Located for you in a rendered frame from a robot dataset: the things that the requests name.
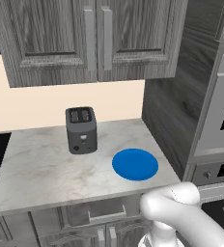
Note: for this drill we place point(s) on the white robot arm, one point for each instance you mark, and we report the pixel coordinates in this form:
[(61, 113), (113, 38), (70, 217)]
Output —
[(178, 212)]

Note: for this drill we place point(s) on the silver oven knob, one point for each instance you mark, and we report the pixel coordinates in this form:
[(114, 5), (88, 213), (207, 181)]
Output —
[(207, 175)]

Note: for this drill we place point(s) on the silver built-in microwave oven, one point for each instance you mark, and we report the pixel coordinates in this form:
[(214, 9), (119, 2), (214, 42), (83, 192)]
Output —
[(218, 106)]

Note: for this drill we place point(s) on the grey wooden base cupboard door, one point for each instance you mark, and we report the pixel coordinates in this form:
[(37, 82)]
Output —
[(130, 233), (72, 238)]

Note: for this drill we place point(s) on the blue round plate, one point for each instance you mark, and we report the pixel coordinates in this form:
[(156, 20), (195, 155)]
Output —
[(135, 164)]

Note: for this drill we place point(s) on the grey wooden tall cabinet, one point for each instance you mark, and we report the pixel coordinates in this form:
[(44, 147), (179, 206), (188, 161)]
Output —
[(178, 96)]

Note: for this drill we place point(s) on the grey wooden drawer front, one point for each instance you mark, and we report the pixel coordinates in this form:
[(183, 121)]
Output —
[(78, 212)]

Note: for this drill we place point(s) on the dark grey toaster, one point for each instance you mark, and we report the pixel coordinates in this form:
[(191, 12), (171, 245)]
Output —
[(81, 135)]

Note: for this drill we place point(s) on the grey wooden base cupboard run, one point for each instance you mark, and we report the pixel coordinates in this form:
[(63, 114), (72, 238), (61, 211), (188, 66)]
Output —
[(11, 231)]

